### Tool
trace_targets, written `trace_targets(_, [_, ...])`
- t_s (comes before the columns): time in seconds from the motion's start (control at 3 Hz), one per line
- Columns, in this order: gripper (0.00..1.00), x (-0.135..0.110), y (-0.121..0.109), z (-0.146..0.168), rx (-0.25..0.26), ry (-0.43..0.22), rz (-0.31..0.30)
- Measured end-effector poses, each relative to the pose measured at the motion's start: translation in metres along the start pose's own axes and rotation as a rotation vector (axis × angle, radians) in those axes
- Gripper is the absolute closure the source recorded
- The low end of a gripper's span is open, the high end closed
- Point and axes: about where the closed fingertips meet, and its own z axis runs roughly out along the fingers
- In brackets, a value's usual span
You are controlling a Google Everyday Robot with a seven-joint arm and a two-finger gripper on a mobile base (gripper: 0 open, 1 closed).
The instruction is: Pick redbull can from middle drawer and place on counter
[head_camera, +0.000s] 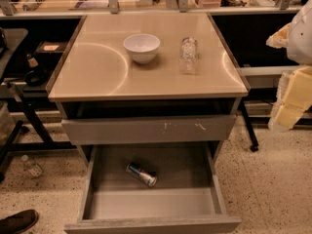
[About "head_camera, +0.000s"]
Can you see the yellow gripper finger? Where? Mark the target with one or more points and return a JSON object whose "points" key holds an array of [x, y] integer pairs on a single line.
{"points": [[294, 97], [280, 39]]}

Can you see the blue silver redbull can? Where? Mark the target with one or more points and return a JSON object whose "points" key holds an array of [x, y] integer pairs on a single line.
{"points": [[141, 174]]}

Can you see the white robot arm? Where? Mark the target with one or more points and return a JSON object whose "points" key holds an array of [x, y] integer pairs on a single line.
{"points": [[300, 36]]}

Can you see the closed top drawer front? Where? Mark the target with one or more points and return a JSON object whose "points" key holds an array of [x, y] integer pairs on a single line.
{"points": [[148, 129]]}

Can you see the grey drawer cabinet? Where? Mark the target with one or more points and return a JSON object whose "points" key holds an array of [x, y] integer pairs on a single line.
{"points": [[97, 79]]}

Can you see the open middle drawer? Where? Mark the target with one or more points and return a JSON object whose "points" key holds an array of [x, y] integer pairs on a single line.
{"points": [[186, 198]]}

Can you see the grey bench right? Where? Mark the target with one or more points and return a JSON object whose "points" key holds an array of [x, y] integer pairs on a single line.
{"points": [[257, 105]]}

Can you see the white ceramic bowl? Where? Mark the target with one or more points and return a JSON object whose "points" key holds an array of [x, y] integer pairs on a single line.
{"points": [[142, 48]]}

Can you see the dark box with label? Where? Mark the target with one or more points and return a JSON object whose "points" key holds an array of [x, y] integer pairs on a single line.
{"points": [[51, 47]]}

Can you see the black round object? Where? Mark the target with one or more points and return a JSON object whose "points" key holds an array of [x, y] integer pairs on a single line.
{"points": [[35, 77]]}

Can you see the plastic bottle on floor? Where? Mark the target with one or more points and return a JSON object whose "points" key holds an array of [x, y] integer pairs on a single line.
{"points": [[31, 166]]}

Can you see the black side table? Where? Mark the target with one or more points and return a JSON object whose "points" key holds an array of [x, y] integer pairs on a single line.
{"points": [[11, 39]]}

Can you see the dark shoe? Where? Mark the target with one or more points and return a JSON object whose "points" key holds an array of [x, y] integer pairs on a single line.
{"points": [[17, 223]]}

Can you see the black spiral cable tool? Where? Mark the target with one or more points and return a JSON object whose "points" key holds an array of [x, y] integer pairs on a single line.
{"points": [[31, 5]]}

